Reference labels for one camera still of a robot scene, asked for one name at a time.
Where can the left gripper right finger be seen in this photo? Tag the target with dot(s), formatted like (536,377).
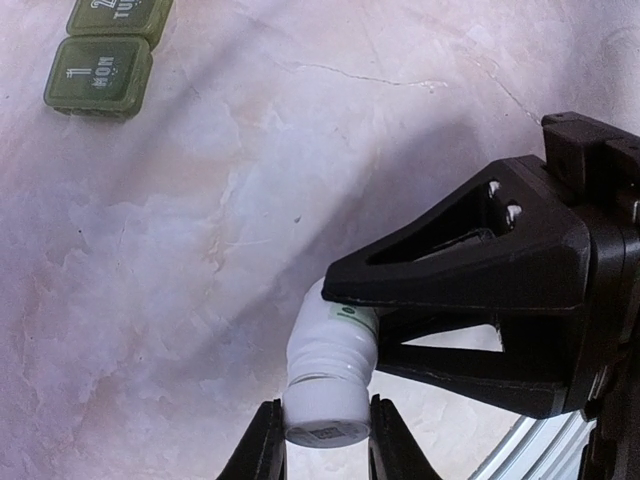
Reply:
(393,453)

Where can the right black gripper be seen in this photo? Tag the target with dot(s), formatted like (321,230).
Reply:
(507,240)

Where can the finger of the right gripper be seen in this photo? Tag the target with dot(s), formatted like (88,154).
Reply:
(530,375)

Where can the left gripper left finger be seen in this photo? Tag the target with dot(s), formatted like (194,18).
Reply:
(261,452)

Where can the white pill bottle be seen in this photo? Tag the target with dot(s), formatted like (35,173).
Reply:
(332,340)

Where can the green weekly pill organizer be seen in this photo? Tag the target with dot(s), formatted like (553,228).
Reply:
(102,68)

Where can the front aluminium rail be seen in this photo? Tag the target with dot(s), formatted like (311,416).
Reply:
(539,449)

